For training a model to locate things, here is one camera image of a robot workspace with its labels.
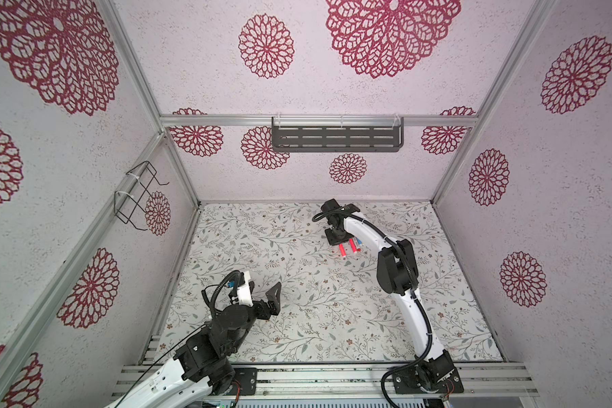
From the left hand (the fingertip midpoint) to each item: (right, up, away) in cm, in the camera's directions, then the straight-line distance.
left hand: (268, 288), depth 74 cm
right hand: (+24, +14, +31) cm, 42 cm away
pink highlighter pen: (+26, +9, +29) cm, 40 cm away
